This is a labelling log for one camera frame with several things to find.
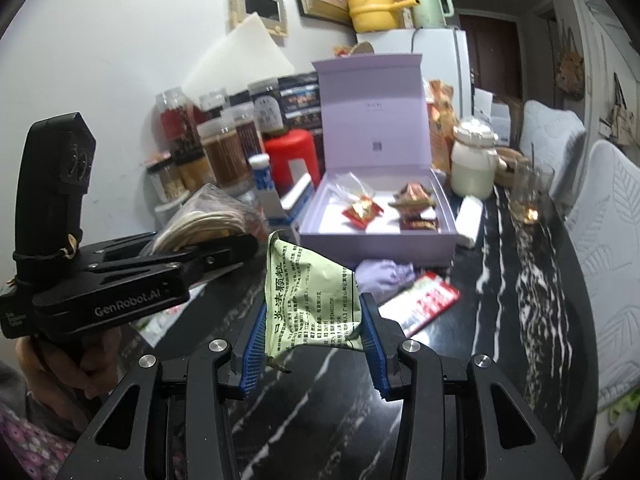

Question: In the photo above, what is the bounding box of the red flat packet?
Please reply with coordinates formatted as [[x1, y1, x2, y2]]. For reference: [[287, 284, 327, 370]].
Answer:
[[377, 271, 462, 338]]

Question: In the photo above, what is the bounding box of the white refrigerator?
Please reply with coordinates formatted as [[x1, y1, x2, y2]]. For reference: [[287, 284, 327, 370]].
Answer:
[[356, 26, 473, 121]]

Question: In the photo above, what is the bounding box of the person's floral clothing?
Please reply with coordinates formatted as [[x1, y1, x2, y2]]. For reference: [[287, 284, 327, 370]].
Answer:
[[0, 360, 76, 480]]

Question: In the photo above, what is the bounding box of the red plastic stool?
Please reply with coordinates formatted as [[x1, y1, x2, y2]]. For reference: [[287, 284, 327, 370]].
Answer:
[[262, 130, 322, 196]]

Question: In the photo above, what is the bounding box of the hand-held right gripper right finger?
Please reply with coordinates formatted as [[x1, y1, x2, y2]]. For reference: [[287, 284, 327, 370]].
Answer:
[[361, 293, 576, 480]]

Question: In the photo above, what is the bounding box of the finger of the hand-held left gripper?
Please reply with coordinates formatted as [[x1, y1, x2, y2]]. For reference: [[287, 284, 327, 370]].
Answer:
[[75, 232, 161, 263], [92, 232, 260, 288]]

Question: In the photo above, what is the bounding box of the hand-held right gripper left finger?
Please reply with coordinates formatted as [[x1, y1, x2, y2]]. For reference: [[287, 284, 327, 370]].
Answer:
[[55, 300, 269, 480]]

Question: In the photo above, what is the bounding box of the white foam board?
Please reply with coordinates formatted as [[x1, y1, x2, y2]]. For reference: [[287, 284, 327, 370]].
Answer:
[[180, 12, 297, 106]]

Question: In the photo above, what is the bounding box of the pale green paper packet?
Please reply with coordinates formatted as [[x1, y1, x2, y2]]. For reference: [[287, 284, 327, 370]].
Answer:
[[263, 230, 364, 373]]

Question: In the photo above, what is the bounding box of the person's left hand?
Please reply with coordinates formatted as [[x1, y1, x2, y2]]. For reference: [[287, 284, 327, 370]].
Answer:
[[15, 327, 122, 402]]

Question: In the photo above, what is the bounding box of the brown cardboard box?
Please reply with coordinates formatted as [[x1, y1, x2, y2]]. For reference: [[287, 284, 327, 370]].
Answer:
[[492, 94, 525, 146]]

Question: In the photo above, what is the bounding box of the pale green kettle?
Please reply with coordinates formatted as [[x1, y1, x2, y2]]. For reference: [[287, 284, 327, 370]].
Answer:
[[407, 0, 455, 29]]

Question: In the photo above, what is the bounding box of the lavender crumpled cloth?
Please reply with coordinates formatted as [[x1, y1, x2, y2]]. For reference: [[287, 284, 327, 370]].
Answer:
[[355, 259, 416, 306]]

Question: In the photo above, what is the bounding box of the white lidded pot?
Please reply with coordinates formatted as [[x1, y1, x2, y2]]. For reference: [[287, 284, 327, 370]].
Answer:
[[450, 116, 500, 200]]

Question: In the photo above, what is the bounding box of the wall intercom panel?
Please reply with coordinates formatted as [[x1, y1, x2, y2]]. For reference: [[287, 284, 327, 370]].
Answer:
[[229, 0, 290, 37]]

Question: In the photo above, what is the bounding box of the clear plastic zip bag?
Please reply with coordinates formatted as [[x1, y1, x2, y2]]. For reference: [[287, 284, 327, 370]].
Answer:
[[327, 172, 376, 206]]

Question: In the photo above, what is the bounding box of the orange snack bag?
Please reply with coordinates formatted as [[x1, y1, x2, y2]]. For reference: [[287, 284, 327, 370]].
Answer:
[[427, 79, 461, 173]]

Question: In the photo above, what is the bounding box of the lavender gift box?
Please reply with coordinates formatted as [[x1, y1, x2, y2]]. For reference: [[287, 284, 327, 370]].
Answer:
[[298, 54, 458, 267]]

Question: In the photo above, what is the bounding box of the brown door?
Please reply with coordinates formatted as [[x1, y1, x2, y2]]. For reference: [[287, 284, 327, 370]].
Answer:
[[457, 12, 523, 106]]

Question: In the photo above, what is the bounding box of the black printed snack bag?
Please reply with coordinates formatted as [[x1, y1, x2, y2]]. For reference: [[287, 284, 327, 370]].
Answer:
[[277, 72, 321, 133]]

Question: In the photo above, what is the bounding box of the wooden bowl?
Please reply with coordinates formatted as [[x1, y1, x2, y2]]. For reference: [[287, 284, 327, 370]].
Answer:
[[492, 146, 523, 185]]

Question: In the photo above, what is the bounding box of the hanging canvas bag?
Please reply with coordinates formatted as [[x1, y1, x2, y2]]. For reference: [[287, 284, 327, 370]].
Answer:
[[600, 72, 640, 146]]

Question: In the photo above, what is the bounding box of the clear bag with white cord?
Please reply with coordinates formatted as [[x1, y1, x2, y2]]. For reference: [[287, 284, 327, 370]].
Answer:
[[140, 183, 268, 256]]

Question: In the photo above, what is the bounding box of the grey quilted chair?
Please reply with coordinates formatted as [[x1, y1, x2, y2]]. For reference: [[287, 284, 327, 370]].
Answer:
[[564, 140, 640, 411], [517, 100, 587, 206]]

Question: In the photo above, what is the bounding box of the row of clear food jars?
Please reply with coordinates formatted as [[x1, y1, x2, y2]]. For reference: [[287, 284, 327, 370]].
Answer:
[[145, 77, 283, 201]]

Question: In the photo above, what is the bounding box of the white carton box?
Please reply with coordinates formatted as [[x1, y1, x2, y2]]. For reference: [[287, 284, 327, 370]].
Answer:
[[472, 87, 511, 146]]

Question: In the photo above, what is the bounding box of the yellow enamel pot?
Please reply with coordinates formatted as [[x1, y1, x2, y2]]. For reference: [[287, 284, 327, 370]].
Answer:
[[347, 0, 418, 32]]

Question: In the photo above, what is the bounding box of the clear glass cup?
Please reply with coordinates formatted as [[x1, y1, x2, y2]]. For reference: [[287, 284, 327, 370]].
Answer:
[[510, 159, 555, 226]]

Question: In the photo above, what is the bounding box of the blue white box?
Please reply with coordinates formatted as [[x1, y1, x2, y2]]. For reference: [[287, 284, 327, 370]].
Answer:
[[272, 172, 317, 226]]

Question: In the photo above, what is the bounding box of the blue white tube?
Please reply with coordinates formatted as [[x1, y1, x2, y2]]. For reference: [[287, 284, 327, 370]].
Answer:
[[249, 154, 281, 221]]

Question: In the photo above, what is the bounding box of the white tissue pack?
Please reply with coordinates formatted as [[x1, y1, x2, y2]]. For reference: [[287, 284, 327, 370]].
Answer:
[[452, 195, 485, 250]]

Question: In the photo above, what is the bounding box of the brown gold packet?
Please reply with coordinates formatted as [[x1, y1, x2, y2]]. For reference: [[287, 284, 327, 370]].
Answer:
[[389, 182, 437, 211]]

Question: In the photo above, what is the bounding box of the hanging brown bag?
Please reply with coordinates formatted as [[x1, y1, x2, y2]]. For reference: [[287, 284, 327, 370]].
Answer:
[[557, 25, 586, 101]]

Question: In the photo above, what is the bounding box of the red gold candy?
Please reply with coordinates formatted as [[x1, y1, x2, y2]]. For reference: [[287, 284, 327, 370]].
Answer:
[[342, 199, 385, 222]]

